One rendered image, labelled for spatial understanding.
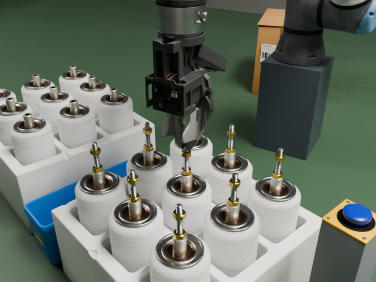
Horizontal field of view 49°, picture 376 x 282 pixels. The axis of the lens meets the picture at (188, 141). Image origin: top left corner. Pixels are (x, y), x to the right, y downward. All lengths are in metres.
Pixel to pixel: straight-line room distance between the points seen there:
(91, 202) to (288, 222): 0.36
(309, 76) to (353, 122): 0.46
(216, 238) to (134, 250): 0.14
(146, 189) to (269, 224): 0.25
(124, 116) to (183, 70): 0.51
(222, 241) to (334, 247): 0.17
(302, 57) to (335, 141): 0.38
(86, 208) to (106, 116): 0.39
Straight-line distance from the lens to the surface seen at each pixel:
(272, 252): 0.77
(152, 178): 0.83
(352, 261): 0.66
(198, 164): 0.90
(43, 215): 1.05
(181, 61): 0.62
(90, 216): 0.80
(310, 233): 0.82
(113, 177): 0.82
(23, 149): 1.04
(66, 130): 1.08
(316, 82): 1.26
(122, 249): 0.73
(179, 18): 0.60
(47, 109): 1.17
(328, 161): 1.39
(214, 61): 0.69
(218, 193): 0.84
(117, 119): 1.12
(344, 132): 1.58
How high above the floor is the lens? 0.72
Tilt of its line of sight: 30 degrees down
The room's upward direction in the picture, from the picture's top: straight up
